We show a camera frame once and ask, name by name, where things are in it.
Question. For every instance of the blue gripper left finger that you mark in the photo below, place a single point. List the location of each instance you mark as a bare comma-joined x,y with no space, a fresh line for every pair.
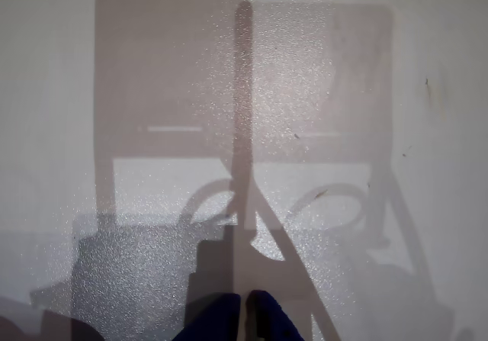
223,322

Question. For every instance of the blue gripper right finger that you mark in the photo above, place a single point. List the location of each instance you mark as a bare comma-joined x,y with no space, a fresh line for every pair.
267,318

